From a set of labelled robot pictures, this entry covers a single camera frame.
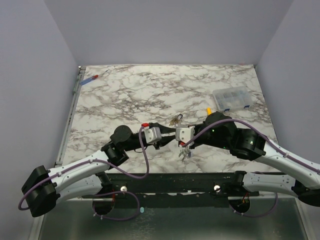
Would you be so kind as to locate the left aluminium rail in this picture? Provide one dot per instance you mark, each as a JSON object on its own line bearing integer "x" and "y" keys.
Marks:
{"x": 75, "y": 96}

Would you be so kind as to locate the large grey metal keyring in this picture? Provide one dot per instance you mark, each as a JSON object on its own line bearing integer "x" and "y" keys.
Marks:
{"x": 185, "y": 153}

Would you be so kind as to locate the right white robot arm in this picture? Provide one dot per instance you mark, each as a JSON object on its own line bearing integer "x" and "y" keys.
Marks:
{"x": 300, "y": 177}

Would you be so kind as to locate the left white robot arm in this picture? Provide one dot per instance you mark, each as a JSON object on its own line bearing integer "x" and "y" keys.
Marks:
{"x": 87, "y": 177}

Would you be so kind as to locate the yellow handled screwdriver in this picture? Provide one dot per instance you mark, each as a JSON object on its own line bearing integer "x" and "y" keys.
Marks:
{"x": 209, "y": 112}

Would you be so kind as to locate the clear plastic screw box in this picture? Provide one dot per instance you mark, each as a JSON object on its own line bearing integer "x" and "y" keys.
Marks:
{"x": 232, "y": 98}

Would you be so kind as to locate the blue red screwdriver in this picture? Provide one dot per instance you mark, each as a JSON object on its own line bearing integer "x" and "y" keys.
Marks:
{"x": 90, "y": 79}

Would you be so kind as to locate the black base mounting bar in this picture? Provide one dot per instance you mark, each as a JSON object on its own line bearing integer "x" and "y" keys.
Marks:
{"x": 177, "y": 190}

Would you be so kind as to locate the yellow key tag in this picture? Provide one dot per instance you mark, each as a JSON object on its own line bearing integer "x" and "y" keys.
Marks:
{"x": 174, "y": 121}

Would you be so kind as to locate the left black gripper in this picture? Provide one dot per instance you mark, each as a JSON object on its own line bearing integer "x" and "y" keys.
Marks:
{"x": 164, "y": 141}

